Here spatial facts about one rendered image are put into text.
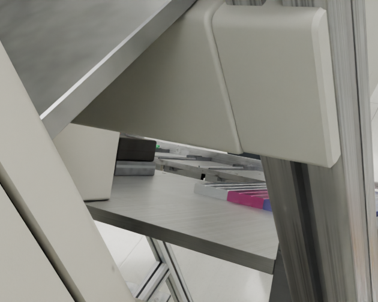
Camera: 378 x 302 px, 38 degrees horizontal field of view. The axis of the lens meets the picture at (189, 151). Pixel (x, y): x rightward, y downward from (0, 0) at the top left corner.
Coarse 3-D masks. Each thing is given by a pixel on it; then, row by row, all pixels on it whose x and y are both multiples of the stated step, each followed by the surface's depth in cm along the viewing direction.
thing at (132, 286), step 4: (128, 284) 190; (132, 284) 189; (136, 284) 189; (132, 288) 188; (132, 292) 187; (160, 292) 184; (164, 292) 183; (156, 296) 183; (160, 296) 183; (164, 296) 182; (168, 296) 182; (152, 300) 182; (156, 300) 182; (160, 300) 181; (164, 300) 181; (168, 300) 181
